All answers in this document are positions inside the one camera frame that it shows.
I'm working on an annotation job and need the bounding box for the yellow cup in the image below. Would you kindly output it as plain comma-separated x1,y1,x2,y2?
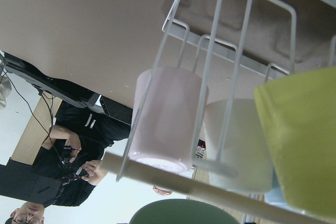
254,67,335,218

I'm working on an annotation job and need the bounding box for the person in black clothes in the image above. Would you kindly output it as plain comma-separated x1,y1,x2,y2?
6,102,131,223

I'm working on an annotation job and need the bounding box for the light blue cup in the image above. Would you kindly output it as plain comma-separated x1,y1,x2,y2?
264,170,286,206

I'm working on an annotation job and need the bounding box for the white wire cup rack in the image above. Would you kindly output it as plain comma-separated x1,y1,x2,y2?
101,0,320,223

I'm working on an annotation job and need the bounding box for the pink cup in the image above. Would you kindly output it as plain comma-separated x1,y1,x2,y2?
128,67,202,174

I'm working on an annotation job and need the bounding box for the green cup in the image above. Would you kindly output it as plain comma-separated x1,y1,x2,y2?
129,199,238,223

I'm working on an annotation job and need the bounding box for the cream white cup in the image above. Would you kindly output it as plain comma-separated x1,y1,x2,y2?
209,99,273,194

